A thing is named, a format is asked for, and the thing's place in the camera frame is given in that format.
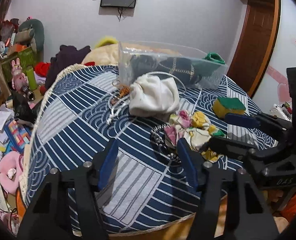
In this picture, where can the blue white patterned tablecloth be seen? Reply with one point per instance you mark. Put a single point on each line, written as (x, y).
(147, 191)

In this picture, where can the beige patchwork blanket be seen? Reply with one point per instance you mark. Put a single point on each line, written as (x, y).
(109, 54)

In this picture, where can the red cloth item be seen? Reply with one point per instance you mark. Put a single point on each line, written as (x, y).
(42, 68)

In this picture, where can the yellow green sponge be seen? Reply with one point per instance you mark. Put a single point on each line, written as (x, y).
(222, 106)

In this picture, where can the white drawstring cloth pouch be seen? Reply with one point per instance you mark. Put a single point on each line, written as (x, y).
(151, 96)

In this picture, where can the pink neck pillow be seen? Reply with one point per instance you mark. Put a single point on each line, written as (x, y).
(11, 167)

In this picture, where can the green cylindrical bottle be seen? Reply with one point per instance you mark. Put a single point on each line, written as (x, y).
(31, 78)

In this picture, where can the green storage box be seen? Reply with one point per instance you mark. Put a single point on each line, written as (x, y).
(27, 58)

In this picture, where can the floral yellow pink cloth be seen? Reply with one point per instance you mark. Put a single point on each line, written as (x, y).
(196, 129)

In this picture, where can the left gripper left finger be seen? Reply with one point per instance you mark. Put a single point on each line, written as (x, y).
(47, 216)

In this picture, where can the green knit glove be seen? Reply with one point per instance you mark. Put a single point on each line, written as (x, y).
(209, 65)

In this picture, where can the black beaded scrunchie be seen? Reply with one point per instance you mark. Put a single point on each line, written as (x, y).
(158, 135)

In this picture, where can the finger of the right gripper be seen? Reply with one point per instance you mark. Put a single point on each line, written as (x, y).
(250, 121)
(230, 148)

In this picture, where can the colourful patchwork pouch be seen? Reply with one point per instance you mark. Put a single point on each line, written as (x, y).
(18, 134)

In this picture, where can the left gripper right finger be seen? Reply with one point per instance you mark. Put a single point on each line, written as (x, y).
(247, 217)

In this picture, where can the black hat with chain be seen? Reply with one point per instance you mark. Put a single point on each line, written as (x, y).
(180, 67)

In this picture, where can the clear plastic storage bin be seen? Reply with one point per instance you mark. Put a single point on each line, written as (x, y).
(127, 77)

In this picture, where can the pink rabbit figurine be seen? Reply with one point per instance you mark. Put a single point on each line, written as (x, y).
(19, 79)

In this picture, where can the dark purple garment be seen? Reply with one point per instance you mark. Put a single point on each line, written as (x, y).
(67, 56)

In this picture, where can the yellow green chair back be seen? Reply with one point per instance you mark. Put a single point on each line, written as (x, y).
(106, 41)

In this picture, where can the grey green plush toy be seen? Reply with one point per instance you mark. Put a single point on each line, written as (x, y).
(31, 32)

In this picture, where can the brown wooden door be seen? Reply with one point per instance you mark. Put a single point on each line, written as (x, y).
(256, 44)

